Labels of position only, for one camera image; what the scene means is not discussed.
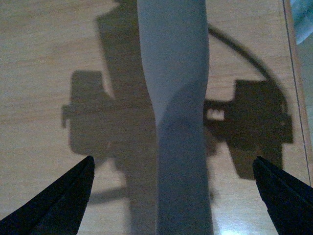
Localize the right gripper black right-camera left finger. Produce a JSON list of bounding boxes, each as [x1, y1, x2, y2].
[[0, 156, 95, 235]]

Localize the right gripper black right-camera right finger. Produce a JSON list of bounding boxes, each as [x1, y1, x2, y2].
[[253, 156, 313, 235]]

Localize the wooden nightstand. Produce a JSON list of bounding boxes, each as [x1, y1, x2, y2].
[[0, 0, 313, 235]]

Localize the grey curtain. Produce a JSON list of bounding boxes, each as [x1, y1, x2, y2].
[[291, 0, 313, 45]]

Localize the beige hand brush black bristles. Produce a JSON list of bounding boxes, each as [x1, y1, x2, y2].
[[137, 0, 213, 235]]

